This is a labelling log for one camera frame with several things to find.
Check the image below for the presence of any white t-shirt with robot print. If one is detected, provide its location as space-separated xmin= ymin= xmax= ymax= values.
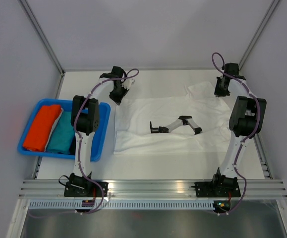
xmin=114 ymin=82 xmax=231 ymax=155

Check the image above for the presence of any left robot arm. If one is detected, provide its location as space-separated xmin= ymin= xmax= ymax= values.
xmin=71 ymin=66 xmax=139 ymax=196

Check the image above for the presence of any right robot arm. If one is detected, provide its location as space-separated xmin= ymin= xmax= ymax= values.
xmin=211 ymin=63 xmax=267 ymax=196

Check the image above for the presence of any teal rolled t-shirt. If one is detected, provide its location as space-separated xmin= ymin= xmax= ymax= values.
xmin=46 ymin=111 xmax=74 ymax=154

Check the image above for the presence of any dark navy t-shirt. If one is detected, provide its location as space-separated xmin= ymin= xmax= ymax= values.
xmin=69 ymin=137 xmax=76 ymax=156

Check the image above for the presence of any blue plastic bin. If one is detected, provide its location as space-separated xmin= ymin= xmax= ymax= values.
xmin=17 ymin=98 xmax=111 ymax=162

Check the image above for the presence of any orange rolled t-shirt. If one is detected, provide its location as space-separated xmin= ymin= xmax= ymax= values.
xmin=23 ymin=105 xmax=62 ymax=152

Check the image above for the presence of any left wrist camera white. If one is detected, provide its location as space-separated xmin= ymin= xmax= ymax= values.
xmin=121 ymin=78 xmax=135 ymax=90

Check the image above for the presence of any right aluminium frame post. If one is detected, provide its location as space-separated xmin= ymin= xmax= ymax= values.
xmin=238 ymin=0 xmax=282 ymax=70

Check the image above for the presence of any aluminium frame post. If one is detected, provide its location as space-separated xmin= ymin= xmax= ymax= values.
xmin=18 ymin=0 xmax=65 ymax=75
xmin=238 ymin=0 xmax=282 ymax=70

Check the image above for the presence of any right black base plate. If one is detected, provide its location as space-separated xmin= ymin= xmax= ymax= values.
xmin=192 ymin=175 xmax=241 ymax=198

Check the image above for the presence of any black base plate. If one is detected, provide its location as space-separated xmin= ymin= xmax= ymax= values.
xmin=64 ymin=173 xmax=109 ymax=197
xmin=192 ymin=175 xmax=241 ymax=198

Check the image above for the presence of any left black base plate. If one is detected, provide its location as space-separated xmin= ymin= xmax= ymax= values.
xmin=64 ymin=173 xmax=109 ymax=197

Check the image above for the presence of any white slotted cable duct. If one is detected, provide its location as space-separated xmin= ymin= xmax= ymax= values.
xmin=29 ymin=199 xmax=214 ymax=210

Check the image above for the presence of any aluminium mounting rail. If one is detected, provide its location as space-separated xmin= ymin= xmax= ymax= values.
xmin=18 ymin=179 xmax=287 ymax=200

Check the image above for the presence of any left aluminium frame post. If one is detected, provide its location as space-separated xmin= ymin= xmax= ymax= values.
xmin=18 ymin=0 xmax=65 ymax=75

